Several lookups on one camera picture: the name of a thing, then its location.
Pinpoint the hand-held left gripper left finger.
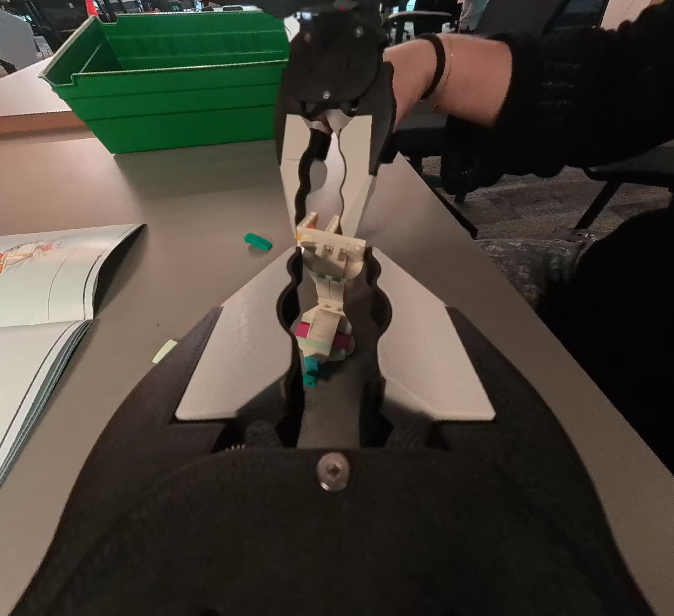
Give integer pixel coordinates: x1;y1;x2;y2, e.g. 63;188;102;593
174;250;307;448

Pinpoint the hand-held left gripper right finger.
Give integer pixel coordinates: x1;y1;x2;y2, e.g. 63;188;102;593
361;249;497;448

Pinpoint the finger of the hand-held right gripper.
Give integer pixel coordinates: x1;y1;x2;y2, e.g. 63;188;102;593
278;113;332;238
331;114;380;236

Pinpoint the white orange lego arch piece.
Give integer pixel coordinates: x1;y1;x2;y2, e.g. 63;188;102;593
296;211;344;247

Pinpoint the white lego unicorn model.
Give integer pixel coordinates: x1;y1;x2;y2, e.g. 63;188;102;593
296;234;368;389

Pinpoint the person's right forearm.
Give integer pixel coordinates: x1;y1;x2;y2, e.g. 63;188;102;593
421;0;674;195

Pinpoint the person's right hand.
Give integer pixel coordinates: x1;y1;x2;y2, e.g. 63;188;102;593
383;34;435;128

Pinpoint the black wrist band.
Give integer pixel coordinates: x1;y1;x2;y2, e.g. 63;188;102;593
417;32;448;101

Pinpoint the green plastic bin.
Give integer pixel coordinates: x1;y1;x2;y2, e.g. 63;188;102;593
39;9;291;154

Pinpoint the open instruction booklet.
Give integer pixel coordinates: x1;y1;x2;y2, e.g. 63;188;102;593
0;223;147;487

